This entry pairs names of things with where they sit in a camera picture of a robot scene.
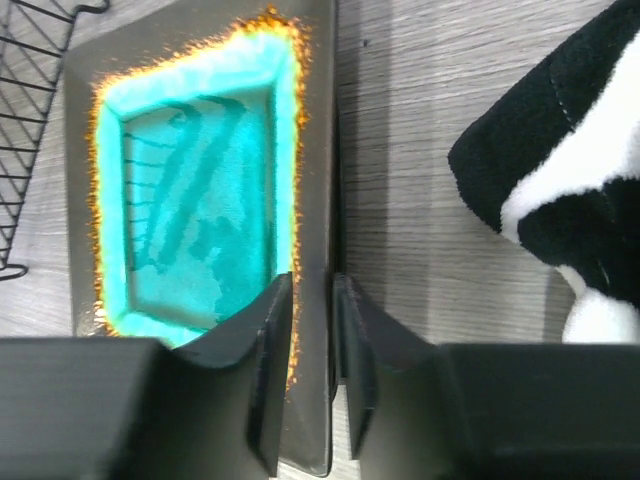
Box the teal glazed square plate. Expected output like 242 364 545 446
64 1 338 477

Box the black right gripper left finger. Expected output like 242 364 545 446
1 274 293 479

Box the zebra striped blanket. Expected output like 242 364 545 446
448 1 639 344

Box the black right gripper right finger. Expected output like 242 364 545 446
333 274 639 479

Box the black wire dish rack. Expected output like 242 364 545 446
1 0 111 281

